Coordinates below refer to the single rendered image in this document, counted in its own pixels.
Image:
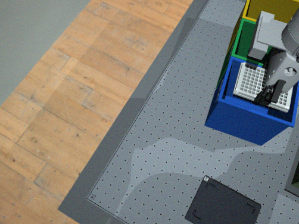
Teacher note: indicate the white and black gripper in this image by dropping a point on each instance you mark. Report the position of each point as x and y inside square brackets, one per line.
[283, 69]

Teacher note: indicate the green bin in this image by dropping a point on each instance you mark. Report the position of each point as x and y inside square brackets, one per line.
[241, 46]

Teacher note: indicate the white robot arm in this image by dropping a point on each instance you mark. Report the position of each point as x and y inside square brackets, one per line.
[267, 32]

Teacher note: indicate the blue open-top bin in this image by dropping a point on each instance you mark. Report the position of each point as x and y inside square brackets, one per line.
[244, 118]

